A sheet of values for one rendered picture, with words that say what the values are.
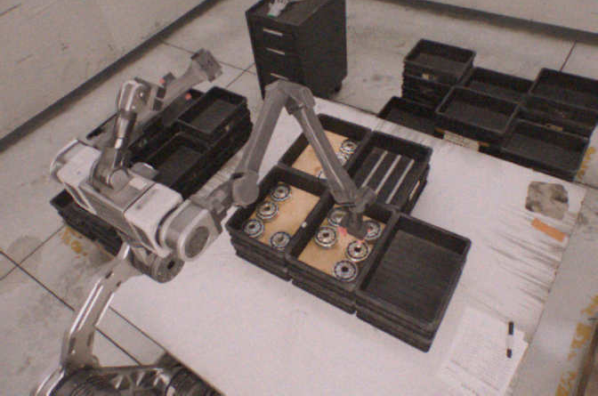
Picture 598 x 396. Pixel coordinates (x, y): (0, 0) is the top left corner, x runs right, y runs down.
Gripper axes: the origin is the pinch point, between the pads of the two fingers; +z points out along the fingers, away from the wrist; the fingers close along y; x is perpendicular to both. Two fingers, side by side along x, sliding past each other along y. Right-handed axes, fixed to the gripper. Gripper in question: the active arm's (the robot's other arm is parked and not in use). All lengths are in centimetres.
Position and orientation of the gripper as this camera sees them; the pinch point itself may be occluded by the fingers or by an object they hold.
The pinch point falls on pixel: (352, 238)
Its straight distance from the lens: 179.9
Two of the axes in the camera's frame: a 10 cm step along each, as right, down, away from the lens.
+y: -8.3, -3.9, 3.9
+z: 0.2, 6.8, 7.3
